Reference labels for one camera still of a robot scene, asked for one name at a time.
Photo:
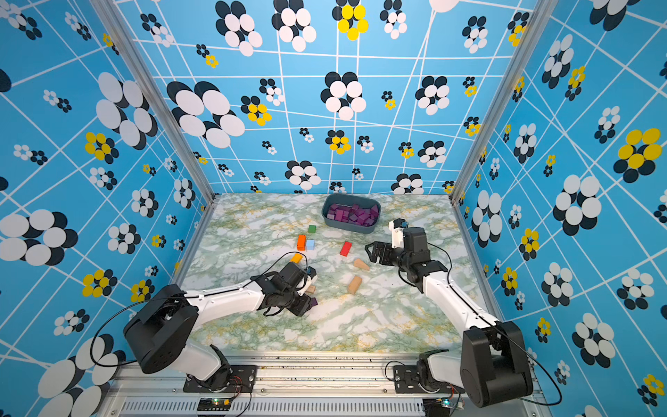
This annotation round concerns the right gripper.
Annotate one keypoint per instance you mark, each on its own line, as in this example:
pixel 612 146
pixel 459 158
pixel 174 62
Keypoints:
pixel 386 248

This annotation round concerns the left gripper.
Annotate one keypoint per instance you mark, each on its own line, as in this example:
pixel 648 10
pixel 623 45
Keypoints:
pixel 304 307

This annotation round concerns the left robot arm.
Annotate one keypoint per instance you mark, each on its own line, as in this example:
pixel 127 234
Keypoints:
pixel 159 335

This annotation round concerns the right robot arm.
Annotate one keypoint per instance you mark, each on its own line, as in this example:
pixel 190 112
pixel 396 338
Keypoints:
pixel 493 364

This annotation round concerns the teal storage bin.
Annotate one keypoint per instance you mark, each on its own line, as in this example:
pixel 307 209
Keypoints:
pixel 352 213

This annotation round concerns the natural wood wedge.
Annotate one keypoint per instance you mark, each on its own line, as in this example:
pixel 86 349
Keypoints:
pixel 358 263

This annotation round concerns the red brick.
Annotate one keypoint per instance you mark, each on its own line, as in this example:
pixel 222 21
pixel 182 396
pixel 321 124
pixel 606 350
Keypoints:
pixel 346 248

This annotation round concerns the orange brick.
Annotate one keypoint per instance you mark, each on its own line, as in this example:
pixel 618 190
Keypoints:
pixel 301 242

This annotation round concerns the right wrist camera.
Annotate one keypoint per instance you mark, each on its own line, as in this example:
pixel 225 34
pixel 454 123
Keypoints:
pixel 407 240

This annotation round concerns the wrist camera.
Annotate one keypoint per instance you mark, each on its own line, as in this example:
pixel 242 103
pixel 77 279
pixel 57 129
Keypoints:
pixel 407 240
pixel 311 275

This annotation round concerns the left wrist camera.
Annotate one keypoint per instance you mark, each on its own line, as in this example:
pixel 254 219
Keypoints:
pixel 311 275

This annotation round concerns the aluminium rail frame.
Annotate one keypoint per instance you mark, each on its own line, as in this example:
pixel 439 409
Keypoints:
pixel 301 384

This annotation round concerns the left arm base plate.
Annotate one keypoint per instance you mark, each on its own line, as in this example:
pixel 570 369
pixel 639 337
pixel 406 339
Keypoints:
pixel 231 379

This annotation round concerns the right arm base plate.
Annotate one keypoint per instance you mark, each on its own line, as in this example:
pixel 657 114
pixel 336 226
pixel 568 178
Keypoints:
pixel 411 380

